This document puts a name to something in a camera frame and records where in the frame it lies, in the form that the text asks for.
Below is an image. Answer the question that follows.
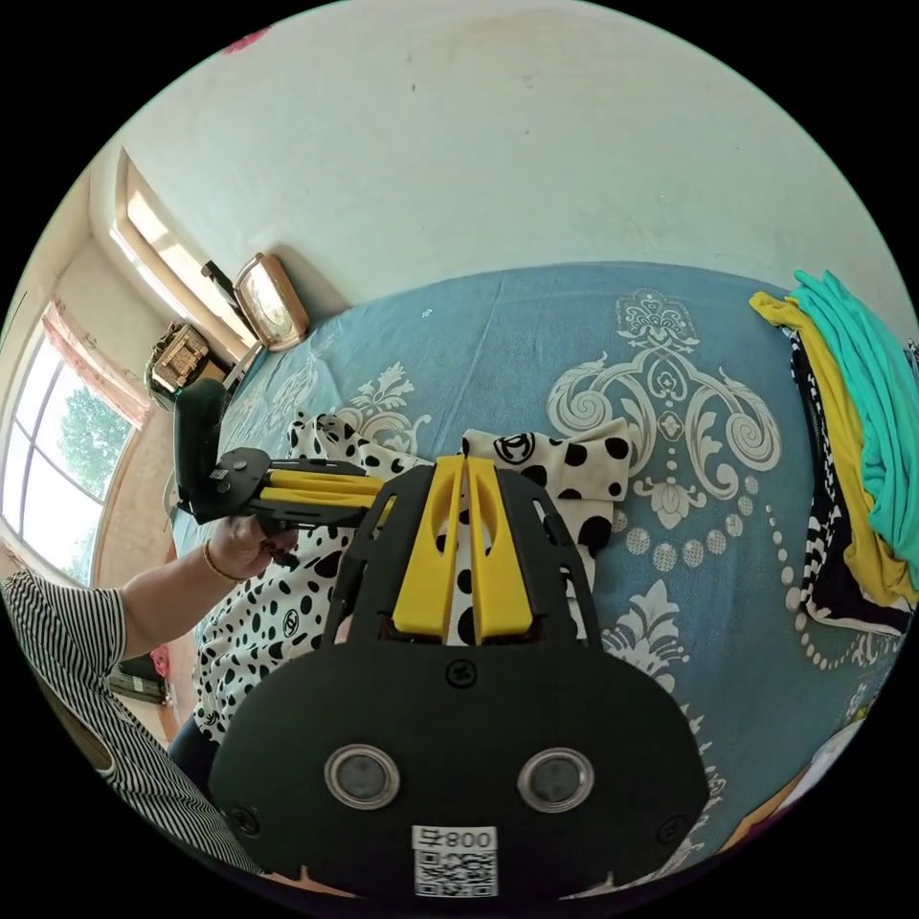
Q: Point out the pile of clothes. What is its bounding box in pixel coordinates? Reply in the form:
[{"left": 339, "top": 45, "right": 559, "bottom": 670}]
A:
[{"left": 749, "top": 268, "right": 919, "bottom": 638}]

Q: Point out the person's left forearm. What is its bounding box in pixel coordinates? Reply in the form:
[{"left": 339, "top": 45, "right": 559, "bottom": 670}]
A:
[{"left": 120, "top": 542, "right": 245, "bottom": 661}]

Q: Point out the window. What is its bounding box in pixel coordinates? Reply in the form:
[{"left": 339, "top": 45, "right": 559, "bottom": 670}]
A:
[{"left": 0, "top": 328, "right": 139, "bottom": 584}]

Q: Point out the black and white dotted sleeveless top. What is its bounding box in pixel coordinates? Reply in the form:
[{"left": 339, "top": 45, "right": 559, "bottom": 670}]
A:
[{"left": 191, "top": 409, "right": 635, "bottom": 750}]

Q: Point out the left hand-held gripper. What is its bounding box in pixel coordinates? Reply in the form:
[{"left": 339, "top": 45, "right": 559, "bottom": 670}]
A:
[{"left": 175, "top": 447, "right": 398, "bottom": 569}]

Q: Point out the person's body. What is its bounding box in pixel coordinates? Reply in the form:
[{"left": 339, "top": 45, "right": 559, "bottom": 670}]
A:
[{"left": 0, "top": 569, "right": 268, "bottom": 876}]

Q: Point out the bed with blue printed sheet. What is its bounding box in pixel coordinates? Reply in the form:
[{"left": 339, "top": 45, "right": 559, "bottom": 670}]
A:
[{"left": 170, "top": 260, "right": 919, "bottom": 866}]

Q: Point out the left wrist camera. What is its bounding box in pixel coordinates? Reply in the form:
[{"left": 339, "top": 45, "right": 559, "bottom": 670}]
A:
[{"left": 173, "top": 378, "right": 226, "bottom": 508}]

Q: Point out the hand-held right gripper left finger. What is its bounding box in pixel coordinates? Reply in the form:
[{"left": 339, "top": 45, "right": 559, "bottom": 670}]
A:
[{"left": 392, "top": 455, "right": 465, "bottom": 639}]

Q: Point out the pink curtain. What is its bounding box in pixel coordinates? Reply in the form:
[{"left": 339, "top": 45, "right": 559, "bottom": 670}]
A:
[{"left": 41, "top": 300, "right": 156, "bottom": 434}]

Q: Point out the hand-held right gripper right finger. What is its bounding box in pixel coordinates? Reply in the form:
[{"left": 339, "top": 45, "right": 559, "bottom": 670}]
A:
[{"left": 465, "top": 458, "right": 537, "bottom": 644}]

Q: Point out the wooden framed clock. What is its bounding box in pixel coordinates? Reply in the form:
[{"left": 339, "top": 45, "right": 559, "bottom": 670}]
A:
[{"left": 232, "top": 252, "right": 311, "bottom": 354}]

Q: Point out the person's left hand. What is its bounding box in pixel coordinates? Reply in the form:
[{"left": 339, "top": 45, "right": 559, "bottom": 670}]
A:
[{"left": 205, "top": 515, "right": 299, "bottom": 583}]

